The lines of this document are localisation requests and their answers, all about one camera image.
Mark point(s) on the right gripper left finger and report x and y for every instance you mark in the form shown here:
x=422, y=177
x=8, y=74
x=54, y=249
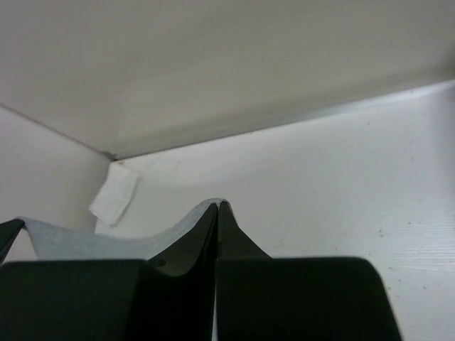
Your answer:
x=167, y=297

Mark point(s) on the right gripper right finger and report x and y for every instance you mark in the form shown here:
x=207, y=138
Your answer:
x=259, y=297

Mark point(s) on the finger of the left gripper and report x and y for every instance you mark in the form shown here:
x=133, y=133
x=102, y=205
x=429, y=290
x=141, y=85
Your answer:
x=8, y=233

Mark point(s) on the grey tank top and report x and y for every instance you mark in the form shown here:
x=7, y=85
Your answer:
x=54, y=243

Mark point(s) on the folded white tank top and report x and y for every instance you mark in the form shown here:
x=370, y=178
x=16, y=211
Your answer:
x=115, y=195

